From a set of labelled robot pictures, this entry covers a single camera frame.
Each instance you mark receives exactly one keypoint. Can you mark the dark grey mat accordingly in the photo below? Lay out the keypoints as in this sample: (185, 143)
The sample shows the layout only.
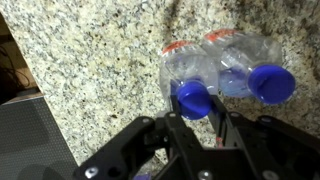
(30, 140)

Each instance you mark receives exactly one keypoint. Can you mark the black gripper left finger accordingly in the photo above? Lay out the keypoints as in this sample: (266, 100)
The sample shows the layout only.
(133, 143)

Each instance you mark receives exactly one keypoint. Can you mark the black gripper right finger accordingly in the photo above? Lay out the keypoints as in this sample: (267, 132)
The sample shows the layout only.
(253, 136)

